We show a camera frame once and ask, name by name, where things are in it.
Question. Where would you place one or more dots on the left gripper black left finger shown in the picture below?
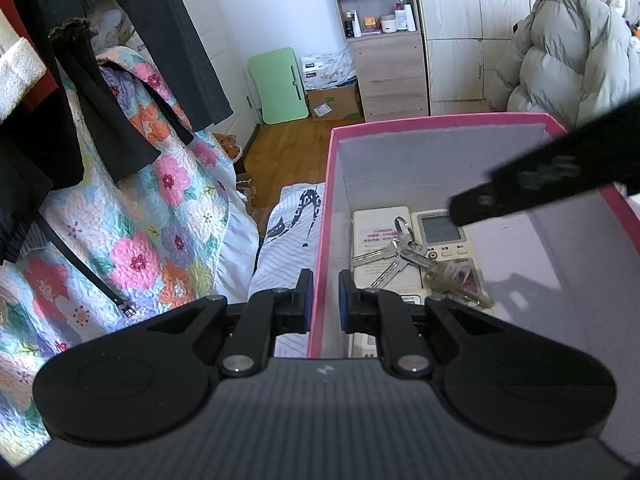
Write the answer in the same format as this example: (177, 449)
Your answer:
(257, 324)

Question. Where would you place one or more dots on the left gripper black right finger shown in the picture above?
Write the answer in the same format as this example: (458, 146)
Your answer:
(384, 316)

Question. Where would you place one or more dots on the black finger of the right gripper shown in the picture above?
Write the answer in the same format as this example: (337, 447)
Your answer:
(602, 152)

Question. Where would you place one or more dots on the cream power bank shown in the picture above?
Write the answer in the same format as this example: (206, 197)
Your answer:
(375, 263)

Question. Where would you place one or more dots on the cream AC remote control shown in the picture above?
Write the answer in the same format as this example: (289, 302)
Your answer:
(443, 241)

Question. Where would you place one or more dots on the silver key bunch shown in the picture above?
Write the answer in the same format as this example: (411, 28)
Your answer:
(437, 278)

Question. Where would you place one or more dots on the pink cardboard box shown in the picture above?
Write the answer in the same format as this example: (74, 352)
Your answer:
(569, 271)

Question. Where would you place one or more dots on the white cloth with guitar print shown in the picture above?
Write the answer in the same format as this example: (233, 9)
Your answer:
(291, 244)

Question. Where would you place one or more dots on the grey puffer jacket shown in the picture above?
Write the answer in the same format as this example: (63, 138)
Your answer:
(571, 59)

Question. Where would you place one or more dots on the floral quilt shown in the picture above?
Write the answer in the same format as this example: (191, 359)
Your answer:
(175, 231)

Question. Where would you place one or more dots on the light wood wardrobe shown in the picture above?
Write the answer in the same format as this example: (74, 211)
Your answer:
(464, 40)

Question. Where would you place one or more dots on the cardboard box on floor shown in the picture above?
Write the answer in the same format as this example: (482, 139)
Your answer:
(338, 103)

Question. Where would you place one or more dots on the wooden shelf cabinet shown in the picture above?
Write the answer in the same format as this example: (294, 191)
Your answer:
(386, 42)

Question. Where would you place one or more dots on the white door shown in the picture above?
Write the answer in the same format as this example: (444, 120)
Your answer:
(211, 22)

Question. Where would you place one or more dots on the cream fleece-cuff jacket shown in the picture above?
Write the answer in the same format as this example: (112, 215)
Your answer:
(21, 68)

